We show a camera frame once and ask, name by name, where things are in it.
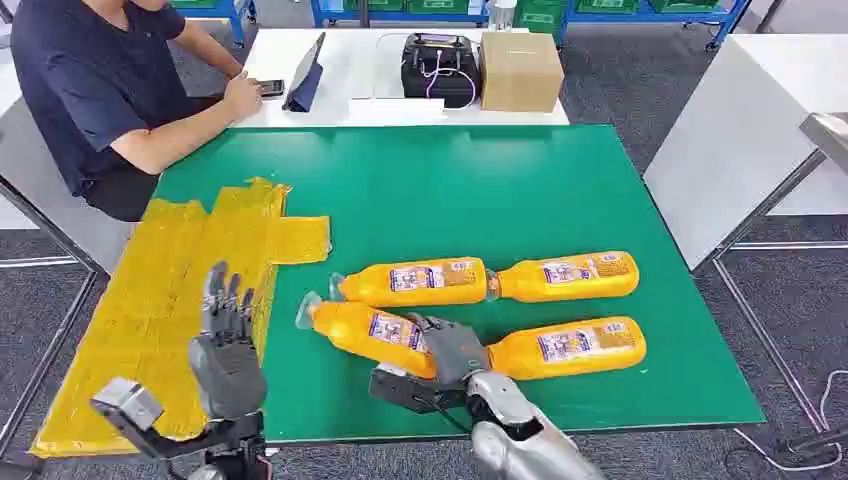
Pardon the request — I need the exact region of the green plastic crate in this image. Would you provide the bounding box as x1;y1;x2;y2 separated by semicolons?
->
513;0;564;34

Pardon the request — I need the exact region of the white desk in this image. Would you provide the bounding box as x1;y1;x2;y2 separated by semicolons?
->
228;27;571;128

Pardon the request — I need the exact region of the clear plastic container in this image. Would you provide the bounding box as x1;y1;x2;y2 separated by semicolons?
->
490;0;518;32

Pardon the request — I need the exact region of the dark tablet with cover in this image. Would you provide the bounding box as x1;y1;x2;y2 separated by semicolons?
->
282;31;327;114

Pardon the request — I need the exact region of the person's right hand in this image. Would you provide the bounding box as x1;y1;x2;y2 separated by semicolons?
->
223;70;264;123

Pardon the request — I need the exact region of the yellow sheet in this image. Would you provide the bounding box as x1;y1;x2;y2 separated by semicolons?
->
29;176;333;460

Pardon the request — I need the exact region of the green table mat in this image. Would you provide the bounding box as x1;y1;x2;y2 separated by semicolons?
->
152;124;768;444

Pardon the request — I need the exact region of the steel bench corner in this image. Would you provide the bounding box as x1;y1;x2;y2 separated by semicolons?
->
799;112;848;177

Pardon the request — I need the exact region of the flat white box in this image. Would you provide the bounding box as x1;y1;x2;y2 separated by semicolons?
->
347;97;446;127

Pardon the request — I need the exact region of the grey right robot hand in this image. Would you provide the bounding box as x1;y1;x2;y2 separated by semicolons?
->
407;312;492;387

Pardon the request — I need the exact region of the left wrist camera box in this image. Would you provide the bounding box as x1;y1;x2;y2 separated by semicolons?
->
90;377;220;460

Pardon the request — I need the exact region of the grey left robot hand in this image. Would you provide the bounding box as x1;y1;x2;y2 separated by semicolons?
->
188;261;268;422

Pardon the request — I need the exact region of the black carry case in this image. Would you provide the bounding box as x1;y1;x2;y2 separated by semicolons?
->
400;33;482;111

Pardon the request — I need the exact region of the orange drink bottle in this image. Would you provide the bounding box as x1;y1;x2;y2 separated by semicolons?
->
295;291;439;381
485;250;641;304
329;256;490;309
486;315;648;382

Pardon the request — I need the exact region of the person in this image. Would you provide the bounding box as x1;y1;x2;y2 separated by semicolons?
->
9;0;266;223

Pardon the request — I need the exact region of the white side table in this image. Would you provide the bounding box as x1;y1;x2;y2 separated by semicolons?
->
642;33;848;273

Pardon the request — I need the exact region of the white cable on case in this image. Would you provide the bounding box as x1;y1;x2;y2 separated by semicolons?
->
420;49;478;111

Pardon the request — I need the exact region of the white floor cable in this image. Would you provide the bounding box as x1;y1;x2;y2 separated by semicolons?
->
731;370;848;473

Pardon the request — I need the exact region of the brown cardboard box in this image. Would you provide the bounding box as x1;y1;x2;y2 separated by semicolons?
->
478;31;566;114

